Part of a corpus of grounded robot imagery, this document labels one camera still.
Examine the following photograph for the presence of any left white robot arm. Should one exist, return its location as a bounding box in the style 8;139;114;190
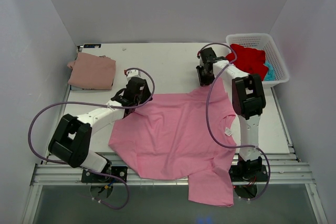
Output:
48;77;152;182

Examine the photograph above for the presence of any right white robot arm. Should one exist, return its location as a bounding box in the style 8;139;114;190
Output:
196;45;266;181

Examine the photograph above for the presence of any red t shirt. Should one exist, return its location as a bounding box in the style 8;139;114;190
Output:
230;44;268;81

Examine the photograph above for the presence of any folded dusty pink t shirt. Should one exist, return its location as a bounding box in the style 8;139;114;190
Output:
67;52;116;90

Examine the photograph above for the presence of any teal t shirt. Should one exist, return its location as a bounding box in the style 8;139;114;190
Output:
264;61;276;81

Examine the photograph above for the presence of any blue label sticker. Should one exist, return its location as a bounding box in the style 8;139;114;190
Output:
82;44;101;48

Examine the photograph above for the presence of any white plastic mesh basket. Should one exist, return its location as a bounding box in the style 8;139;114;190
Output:
226;33;289;88

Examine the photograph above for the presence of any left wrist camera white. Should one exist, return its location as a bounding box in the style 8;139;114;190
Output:
124;69;141;81

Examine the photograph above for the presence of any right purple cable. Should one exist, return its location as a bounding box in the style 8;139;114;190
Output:
196;42;271;201

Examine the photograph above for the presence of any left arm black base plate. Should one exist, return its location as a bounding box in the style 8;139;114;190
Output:
81;165;128;184

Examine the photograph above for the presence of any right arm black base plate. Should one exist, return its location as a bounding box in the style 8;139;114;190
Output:
229;157;268;182

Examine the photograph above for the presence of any aluminium rail frame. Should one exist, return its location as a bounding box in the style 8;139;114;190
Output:
34;82;317;223

